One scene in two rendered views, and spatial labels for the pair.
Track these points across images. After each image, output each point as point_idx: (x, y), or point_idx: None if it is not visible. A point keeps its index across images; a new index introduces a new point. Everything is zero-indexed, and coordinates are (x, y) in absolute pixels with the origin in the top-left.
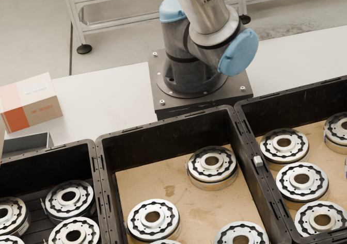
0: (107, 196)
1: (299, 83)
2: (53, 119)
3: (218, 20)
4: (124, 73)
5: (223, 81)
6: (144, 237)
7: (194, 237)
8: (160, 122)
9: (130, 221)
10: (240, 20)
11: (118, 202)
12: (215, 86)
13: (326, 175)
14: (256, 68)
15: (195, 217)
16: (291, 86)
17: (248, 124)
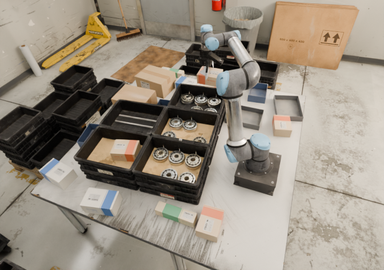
0: (195, 111)
1: (247, 210)
2: (272, 133)
3: (228, 135)
4: (291, 159)
5: (246, 169)
6: (185, 121)
7: (181, 133)
8: (214, 128)
9: (192, 120)
10: (232, 148)
11: (205, 124)
12: (245, 166)
13: (173, 162)
14: (267, 201)
15: (187, 135)
16: (247, 206)
17: (197, 145)
